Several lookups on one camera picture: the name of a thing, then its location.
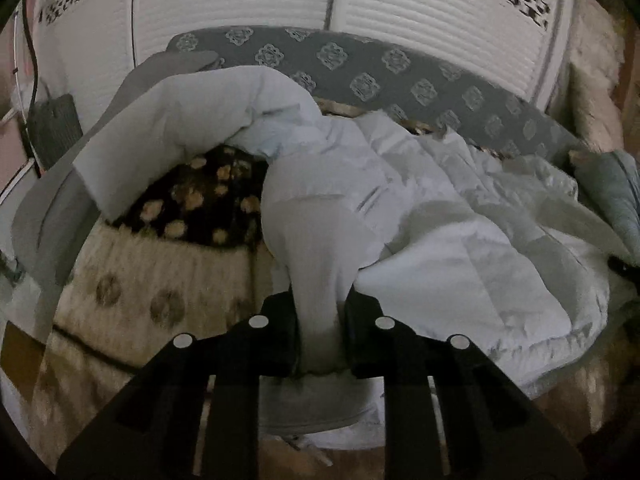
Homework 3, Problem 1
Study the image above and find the light blue puffer jacket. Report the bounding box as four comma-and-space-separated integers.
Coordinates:
71, 64, 632, 451

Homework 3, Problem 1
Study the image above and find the grey cloth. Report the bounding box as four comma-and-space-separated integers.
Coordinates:
10, 51, 224, 344

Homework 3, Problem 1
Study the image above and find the brown floral blanket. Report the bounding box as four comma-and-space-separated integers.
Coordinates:
112, 96, 507, 252

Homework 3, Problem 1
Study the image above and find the teal green quilt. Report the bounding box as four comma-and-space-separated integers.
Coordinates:
570, 150, 639, 263

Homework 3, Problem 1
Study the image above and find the grey patterned headboard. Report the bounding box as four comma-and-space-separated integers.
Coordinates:
167, 25, 579, 165

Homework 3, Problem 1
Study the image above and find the beige fluffy blanket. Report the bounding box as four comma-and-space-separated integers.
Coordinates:
568, 0, 625, 153

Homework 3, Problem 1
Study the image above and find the white louvered wardrobe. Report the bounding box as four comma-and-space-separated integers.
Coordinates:
34, 0, 574, 127

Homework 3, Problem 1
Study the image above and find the black cable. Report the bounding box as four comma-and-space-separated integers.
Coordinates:
19, 0, 44, 176

